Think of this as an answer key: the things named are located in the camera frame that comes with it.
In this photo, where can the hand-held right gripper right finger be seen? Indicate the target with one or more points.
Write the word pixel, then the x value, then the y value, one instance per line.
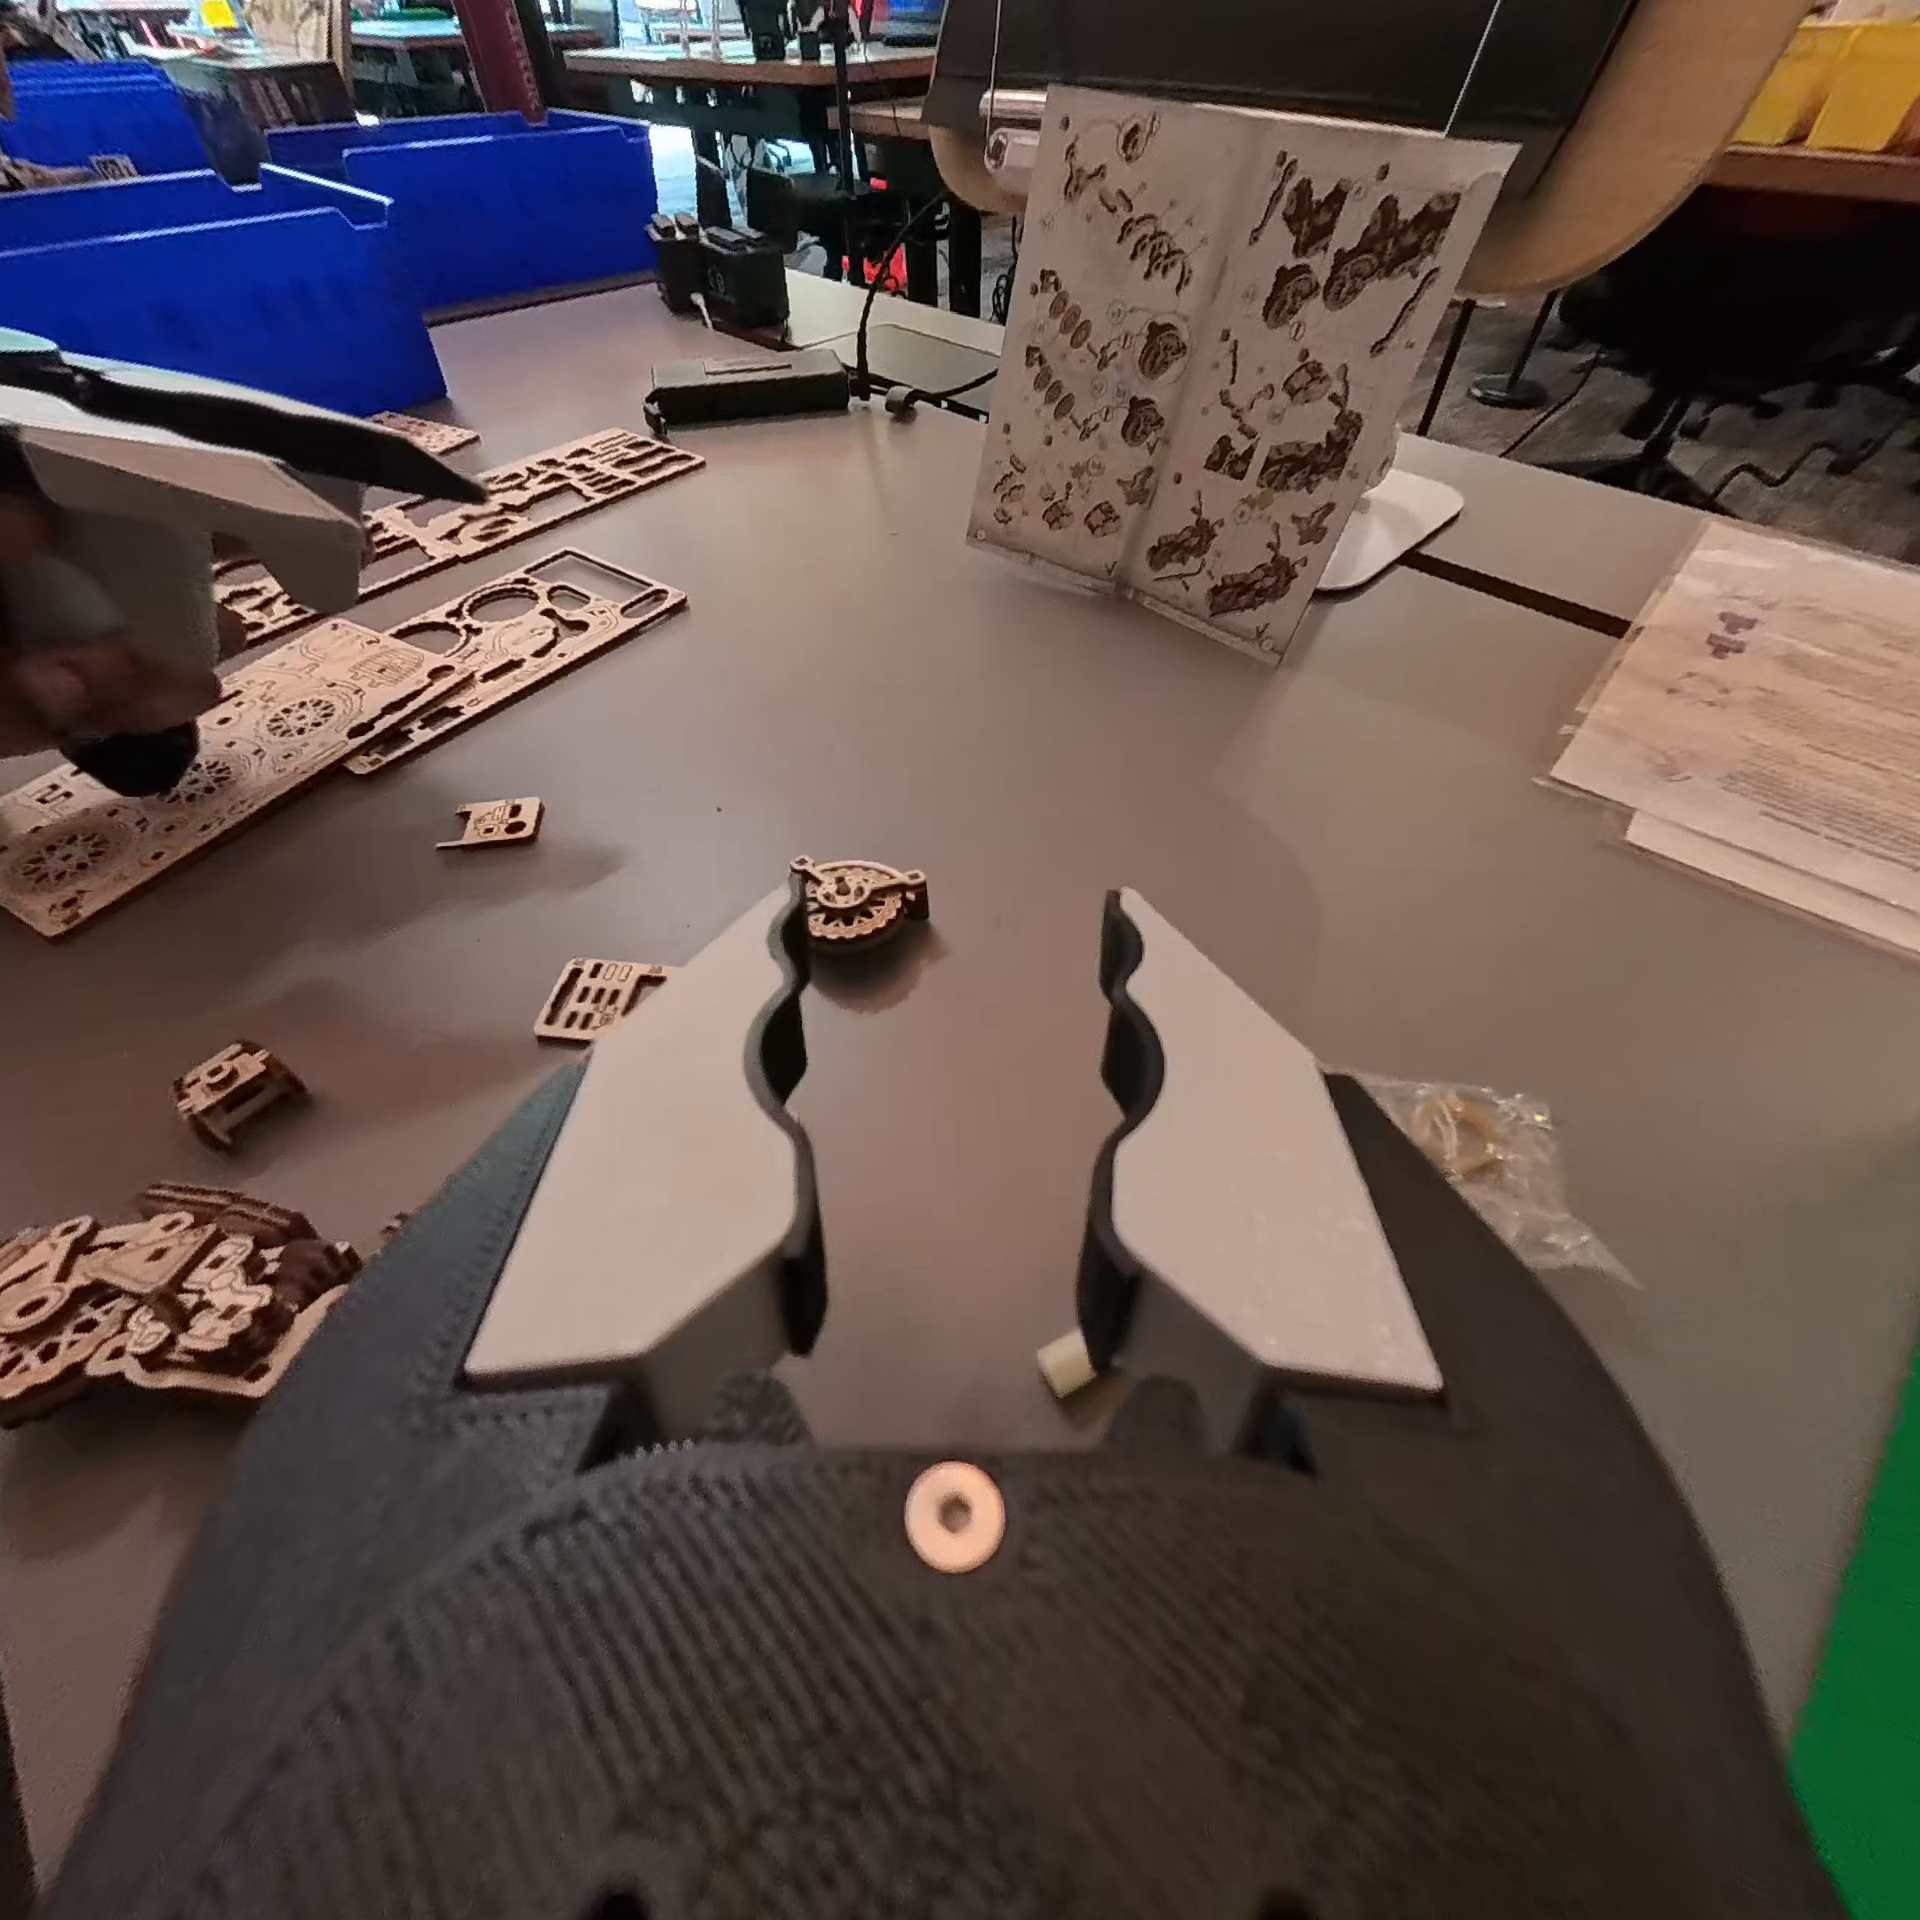
pixel 1259 1214

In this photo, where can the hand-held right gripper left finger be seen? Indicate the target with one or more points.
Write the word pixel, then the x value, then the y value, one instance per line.
pixel 645 1201

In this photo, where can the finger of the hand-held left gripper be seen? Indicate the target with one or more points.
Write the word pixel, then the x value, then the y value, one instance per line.
pixel 165 481

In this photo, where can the grey desk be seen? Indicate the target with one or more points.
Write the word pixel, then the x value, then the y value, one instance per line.
pixel 930 704

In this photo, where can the person's left hand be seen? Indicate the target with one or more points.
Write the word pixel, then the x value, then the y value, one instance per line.
pixel 53 681

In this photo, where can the large blue plastic bin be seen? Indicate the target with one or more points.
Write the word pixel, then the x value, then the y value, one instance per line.
pixel 225 315

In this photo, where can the slotted rectangular wooden piece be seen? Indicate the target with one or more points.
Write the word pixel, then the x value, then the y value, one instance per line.
pixel 593 997

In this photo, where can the engraved wooden puzzle sheet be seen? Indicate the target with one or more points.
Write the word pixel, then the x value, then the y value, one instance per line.
pixel 90 856

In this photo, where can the small white cube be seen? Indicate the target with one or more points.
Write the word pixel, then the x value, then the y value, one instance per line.
pixel 1067 1364

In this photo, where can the clear plastic bag of parts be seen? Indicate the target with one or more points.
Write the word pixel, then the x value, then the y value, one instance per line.
pixel 1500 1154

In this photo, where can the small wooden puzzle sheet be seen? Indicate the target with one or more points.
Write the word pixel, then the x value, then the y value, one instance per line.
pixel 428 434

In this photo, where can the wooden gear assembly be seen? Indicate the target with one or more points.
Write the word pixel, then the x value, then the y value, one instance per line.
pixel 854 900

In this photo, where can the dark printed box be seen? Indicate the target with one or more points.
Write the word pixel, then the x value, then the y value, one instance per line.
pixel 269 105

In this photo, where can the small flat wooden piece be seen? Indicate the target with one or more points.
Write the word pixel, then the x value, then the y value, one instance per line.
pixel 493 825

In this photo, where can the small wooden block assembly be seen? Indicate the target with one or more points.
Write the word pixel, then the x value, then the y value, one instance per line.
pixel 236 1093

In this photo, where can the wooden sheet with round holes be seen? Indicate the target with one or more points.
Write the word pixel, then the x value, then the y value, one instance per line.
pixel 645 600

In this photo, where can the large wooden model assembly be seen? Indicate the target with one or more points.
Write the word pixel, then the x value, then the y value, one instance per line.
pixel 134 1290

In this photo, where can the black power adapter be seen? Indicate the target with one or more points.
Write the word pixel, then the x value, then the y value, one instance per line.
pixel 749 387

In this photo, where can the black charger box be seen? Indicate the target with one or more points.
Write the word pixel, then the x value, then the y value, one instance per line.
pixel 742 277

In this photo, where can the wooden background table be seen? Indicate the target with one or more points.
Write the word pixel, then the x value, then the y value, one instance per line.
pixel 704 62

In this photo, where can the printed papers in clear sleeve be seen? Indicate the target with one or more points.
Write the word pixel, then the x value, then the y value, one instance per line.
pixel 1769 720

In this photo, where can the green panel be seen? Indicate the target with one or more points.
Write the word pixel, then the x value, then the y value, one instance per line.
pixel 1874 1651

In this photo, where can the instruction sheet in clear stand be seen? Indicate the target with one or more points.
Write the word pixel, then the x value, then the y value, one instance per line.
pixel 1141 388

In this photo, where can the black office chair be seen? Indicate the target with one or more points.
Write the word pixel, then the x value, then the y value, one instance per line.
pixel 1723 315

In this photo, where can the tan curved panel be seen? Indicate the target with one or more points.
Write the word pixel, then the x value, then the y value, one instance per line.
pixel 1650 181

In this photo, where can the yellow bins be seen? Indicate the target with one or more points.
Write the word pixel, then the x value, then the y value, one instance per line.
pixel 1845 89

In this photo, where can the emptied wooden frame sheet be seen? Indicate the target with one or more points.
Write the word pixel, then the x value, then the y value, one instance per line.
pixel 628 457

